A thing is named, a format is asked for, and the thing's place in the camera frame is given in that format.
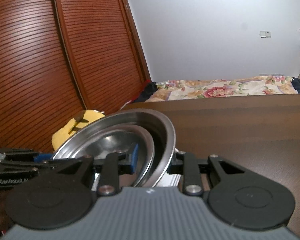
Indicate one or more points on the large stainless steel bowl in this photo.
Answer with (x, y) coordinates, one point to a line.
(162, 132)

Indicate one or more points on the floral bedsheet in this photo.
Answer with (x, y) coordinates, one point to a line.
(215, 87)

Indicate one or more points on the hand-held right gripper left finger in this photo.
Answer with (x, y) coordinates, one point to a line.
(134, 157)

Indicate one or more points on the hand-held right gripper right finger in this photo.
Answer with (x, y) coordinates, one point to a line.
(190, 170)

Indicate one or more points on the dark clothing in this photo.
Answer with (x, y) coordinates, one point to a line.
(147, 91)

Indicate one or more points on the white power strip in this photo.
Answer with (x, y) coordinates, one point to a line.
(272, 74)

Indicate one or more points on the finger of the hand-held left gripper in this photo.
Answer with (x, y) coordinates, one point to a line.
(20, 166)
(41, 157)

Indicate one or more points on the louvered wooden wardrobe door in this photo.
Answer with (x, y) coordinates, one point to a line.
(102, 42)
(27, 67)

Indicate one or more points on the dark blue blanket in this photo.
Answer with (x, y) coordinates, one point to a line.
(298, 85)

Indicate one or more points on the yellow plush toy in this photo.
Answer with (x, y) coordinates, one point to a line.
(62, 135)

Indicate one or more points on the white wall switch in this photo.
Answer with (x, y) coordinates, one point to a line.
(265, 34)

